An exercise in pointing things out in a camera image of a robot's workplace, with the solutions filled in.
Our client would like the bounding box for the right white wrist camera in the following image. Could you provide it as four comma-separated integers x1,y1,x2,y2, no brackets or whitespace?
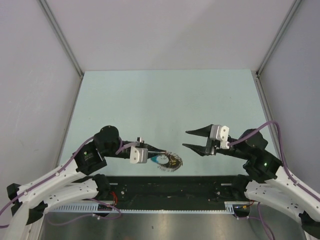
209,124,230,150

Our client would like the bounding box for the right aluminium frame post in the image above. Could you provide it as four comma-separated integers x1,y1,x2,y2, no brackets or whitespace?
256,0,303,76

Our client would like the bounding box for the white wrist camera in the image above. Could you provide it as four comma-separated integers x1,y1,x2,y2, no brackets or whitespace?
209,124,230,150
129,146,148,164

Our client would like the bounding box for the white slotted cable duct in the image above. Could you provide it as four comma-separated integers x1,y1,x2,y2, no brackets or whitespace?
48,201,249,214

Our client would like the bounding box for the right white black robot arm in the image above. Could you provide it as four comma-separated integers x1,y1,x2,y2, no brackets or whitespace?
184,121,320,239

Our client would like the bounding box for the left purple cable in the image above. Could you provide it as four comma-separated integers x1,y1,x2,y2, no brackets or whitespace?
0,136,143,228

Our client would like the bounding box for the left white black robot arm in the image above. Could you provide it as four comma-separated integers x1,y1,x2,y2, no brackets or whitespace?
4,125,167,240

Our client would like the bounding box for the aluminium frame post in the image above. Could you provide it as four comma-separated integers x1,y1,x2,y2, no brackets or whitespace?
256,0,303,76
37,0,84,77

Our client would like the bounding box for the left aluminium frame post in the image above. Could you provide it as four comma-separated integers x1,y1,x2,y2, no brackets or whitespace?
37,0,84,77

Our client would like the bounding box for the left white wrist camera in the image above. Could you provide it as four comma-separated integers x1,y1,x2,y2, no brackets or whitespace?
129,146,148,164

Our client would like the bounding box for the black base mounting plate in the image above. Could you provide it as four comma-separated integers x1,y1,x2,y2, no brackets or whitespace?
95,174,254,210

